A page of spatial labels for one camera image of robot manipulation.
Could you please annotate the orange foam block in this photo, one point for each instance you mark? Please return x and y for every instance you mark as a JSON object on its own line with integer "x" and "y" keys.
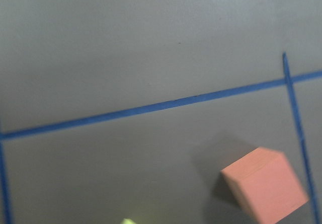
{"x": 265, "y": 185}

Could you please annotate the yellow foam block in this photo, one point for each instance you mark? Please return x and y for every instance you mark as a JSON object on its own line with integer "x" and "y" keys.
{"x": 127, "y": 221}

